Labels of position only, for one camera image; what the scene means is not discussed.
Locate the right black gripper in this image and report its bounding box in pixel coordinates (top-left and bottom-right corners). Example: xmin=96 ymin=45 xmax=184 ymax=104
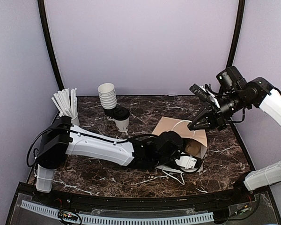
xmin=188 ymin=89 xmax=250 ymax=131

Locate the brown paper bag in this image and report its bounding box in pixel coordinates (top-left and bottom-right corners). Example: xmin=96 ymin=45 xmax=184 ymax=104
xmin=152 ymin=117 xmax=207 ymax=185

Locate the white paper coffee cup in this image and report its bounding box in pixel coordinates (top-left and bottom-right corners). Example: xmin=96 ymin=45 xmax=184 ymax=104
xmin=114 ymin=118 xmax=129 ymax=132

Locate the black coffee cup lid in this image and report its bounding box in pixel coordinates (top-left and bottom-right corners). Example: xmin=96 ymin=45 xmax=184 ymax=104
xmin=112 ymin=107 xmax=130 ymax=121

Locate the stack of paper cups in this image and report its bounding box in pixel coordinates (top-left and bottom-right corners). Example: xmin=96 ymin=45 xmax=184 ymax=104
xmin=97 ymin=83 xmax=117 ymax=117

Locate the brown pulp cup carrier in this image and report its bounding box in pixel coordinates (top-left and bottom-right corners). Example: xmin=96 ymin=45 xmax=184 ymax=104
xmin=185 ymin=139 xmax=201 ymax=156

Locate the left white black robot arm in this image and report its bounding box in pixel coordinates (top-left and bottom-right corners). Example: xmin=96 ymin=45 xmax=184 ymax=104
xmin=29 ymin=116 xmax=183 ymax=204

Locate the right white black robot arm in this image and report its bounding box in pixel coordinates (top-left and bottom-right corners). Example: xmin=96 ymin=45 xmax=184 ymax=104
xmin=188 ymin=77 xmax=281 ymax=203

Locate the white cup holding straws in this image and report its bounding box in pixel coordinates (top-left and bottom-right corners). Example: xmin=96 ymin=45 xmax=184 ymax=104
xmin=70 ymin=112 xmax=80 ymax=126

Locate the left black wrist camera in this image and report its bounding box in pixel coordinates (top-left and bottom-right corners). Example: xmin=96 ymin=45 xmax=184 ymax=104
xmin=154 ymin=131 xmax=184 ymax=157

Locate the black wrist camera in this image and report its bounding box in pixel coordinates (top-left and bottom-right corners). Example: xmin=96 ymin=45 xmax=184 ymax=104
xmin=216 ymin=66 xmax=247 ymax=92
xmin=154 ymin=131 xmax=184 ymax=157

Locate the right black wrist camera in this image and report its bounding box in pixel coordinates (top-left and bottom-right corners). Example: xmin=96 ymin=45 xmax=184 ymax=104
xmin=216 ymin=66 xmax=247 ymax=92

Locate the black curved front rail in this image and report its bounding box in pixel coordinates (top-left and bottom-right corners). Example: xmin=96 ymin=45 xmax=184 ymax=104
xmin=16 ymin=182 xmax=258 ymax=211

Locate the right black frame post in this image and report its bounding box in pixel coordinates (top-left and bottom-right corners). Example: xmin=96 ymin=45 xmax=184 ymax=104
xmin=226 ymin=0 xmax=246 ymax=68

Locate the black frame post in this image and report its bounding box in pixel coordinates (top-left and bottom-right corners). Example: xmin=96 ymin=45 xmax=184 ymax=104
xmin=37 ymin=0 xmax=65 ymax=90
xmin=226 ymin=0 xmax=246 ymax=68

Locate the grey slotted cable duct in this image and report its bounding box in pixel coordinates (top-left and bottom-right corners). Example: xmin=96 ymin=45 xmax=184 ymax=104
xmin=20 ymin=200 xmax=214 ymax=225

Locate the left black frame post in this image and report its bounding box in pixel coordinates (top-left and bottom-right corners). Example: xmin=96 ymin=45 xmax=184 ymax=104
xmin=37 ymin=0 xmax=65 ymax=90

